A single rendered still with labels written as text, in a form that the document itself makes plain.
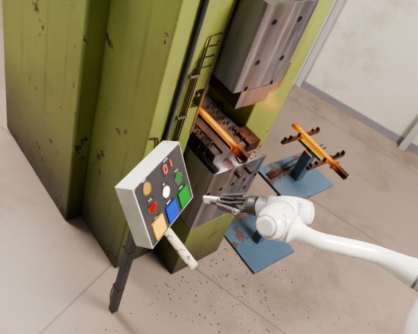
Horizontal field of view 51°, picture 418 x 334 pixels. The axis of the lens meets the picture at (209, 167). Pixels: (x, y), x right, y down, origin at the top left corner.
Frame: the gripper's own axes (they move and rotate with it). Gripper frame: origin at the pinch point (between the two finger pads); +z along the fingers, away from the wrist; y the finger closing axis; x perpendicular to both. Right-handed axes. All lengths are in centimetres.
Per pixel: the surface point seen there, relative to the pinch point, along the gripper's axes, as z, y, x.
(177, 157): 13.2, 3.0, 17.3
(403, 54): -41, 313, -53
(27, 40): 124, 46, 56
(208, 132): 24, 47, 4
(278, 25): -21, 41, 57
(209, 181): 18.5, 29.9, -13.7
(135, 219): 16.9, -27.0, 8.5
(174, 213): 12.5, -9.7, -1.2
